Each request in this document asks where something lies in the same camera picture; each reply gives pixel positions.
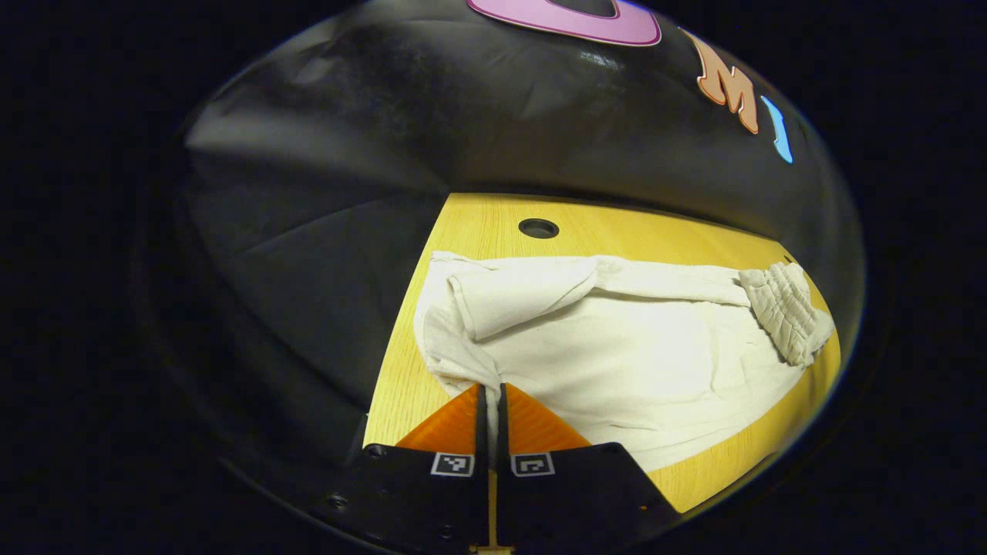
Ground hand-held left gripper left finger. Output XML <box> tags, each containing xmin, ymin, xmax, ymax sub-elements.
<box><xmin>308</xmin><ymin>383</ymin><xmax>492</xmax><ymax>555</ymax></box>

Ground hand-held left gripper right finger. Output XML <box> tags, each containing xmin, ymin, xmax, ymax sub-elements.
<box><xmin>496</xmin><ymin>382</ymin><xmax>686</xmax><ymax>555</ymax></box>

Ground white jeans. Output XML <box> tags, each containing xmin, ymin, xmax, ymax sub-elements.
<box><xmin>413</xmin><ymin>251</ymin><xmax>836</xmax><ymax>473</ymax></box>

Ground black backdrop cloth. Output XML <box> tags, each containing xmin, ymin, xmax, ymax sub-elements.
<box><xmin>139</xmin><ymin>0</ymin><xmax>868</xmax><ymax>479</ymax></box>

